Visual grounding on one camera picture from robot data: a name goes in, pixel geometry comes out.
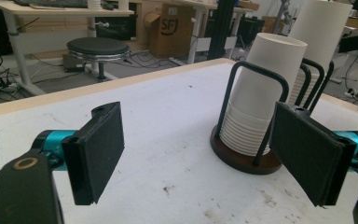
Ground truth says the white table mat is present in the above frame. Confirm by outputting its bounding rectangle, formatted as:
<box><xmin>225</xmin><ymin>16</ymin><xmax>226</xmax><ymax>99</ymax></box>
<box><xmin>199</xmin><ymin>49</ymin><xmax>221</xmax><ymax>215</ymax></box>
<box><xmin>0</xmin><ymin>63</ymin><xmax>358</xmax><ymax>224</ymax></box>

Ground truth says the single white paper cup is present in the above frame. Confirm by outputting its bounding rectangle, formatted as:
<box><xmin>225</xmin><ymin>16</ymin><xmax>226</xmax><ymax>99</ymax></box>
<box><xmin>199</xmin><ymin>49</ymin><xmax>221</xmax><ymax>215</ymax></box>
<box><xmin>288</xmin><ymin>0</ymin><xmax>353</xmax><ymax>75</ymax></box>
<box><xmin>229</xmin><ymin>32</ymin><xmax>308</xmax><ymax>125</ymax></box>

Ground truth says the stack of white paper cups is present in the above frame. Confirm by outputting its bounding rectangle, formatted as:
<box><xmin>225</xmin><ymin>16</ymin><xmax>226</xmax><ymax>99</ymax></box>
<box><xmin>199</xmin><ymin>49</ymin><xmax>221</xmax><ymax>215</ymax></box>
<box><xmin>287</xmin><ymin>66</ymin><xmax>320</xmax><ymax>105</ymax></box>
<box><xmin>219</xmin><ymin>102</ymin><xmax>273</xmax><ymax>157</ymax></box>

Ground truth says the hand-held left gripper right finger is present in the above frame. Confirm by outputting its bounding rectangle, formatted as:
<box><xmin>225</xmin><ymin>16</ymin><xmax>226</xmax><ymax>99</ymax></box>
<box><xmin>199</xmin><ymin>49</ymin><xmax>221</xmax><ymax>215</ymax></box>
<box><xmin>269</xmin><ymin>101</ymin><xmax>358</xmax><ymax>208</ymax></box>

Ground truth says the brown cardboard box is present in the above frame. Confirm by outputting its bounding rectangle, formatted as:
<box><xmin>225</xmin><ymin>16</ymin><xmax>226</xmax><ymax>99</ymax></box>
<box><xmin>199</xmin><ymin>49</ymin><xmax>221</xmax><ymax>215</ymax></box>
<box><xmin>144</xmin><ymin>3</ymin><xmax>200</xmax><ymax>59</ymax></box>

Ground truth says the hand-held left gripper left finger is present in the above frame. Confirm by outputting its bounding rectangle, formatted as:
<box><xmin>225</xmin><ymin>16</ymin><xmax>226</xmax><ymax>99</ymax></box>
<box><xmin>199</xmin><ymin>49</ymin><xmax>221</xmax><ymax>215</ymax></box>
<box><xmin>61</xmin><ymin>101</ymin><xmax>126</xmax><ymax>206</ymax></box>

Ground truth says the black metal frame stand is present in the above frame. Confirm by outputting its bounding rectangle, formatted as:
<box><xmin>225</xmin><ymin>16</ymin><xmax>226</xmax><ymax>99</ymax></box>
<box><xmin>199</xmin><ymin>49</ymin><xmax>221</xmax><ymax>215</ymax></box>
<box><xmin>207</xmin><ymin>0</ymin><xmax>238</xmax><ymax>61</ymax></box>

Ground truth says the black keyboard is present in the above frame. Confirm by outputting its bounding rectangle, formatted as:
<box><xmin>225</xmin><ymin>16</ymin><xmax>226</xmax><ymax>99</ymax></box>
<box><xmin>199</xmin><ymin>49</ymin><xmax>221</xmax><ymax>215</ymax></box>
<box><xmin>13</xmin><ymin>0</ymin><xmax>90</xmax><ymax>9</ymax></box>

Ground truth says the black round stool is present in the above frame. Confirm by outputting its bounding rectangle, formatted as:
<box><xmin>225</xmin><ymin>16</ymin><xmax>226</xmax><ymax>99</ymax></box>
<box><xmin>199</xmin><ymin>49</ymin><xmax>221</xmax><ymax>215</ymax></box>
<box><xmin>66</xmin><ymin>36</ymin><xmax>131</xmax><ymax>82</ymax></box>

